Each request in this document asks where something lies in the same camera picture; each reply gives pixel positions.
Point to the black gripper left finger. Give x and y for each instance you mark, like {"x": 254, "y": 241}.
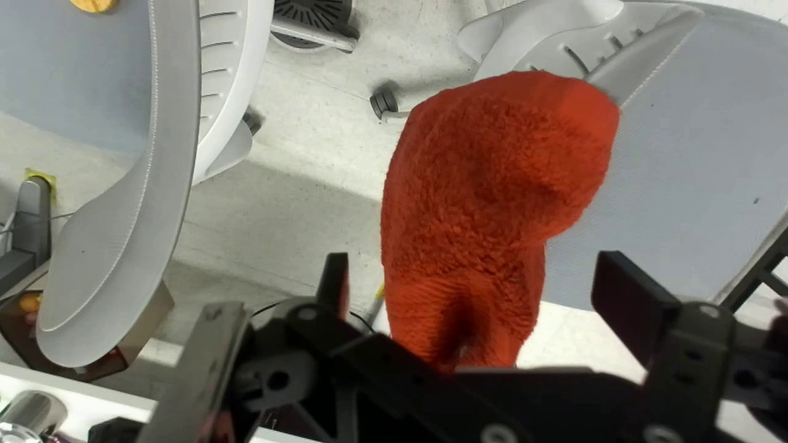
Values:
{"x": 332, "y": 289}

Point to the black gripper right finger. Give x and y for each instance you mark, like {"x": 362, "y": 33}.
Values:
{"x": 630, "y": 305}

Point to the orange terry cloth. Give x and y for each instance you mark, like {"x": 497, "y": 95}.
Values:
{"x": 481, "y": 180}

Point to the grey mesh office chair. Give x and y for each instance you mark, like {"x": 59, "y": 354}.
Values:
{"x": 699, "y": 163}

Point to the white slatted office chair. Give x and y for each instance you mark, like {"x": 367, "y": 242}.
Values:
{"x": 168, "y": 83}

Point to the small metal cup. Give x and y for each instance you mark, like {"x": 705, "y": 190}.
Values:
{"x": 32, "y": 417}

